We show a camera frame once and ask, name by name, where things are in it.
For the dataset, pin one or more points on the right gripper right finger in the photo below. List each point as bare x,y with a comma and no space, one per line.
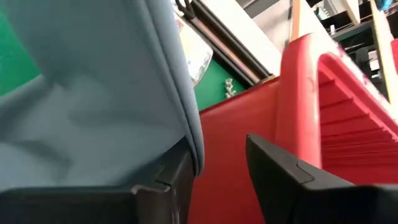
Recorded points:
280,193

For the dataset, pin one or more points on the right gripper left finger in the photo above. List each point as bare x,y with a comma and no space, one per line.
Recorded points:
77,207

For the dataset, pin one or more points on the grey garment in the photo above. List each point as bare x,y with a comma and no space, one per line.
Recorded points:
93,93

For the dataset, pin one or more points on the red plastic laundry bin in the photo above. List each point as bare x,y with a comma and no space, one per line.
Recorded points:
295,124

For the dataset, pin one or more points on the small potted succulent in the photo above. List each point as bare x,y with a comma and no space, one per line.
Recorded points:
230,87

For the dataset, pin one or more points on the brown round rod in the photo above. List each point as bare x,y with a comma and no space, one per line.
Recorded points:
227,51

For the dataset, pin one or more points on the clear box with orange label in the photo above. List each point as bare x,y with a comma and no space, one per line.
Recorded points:
196,53

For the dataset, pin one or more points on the black aluminium table frame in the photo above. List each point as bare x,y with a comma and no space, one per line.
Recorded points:
230,37

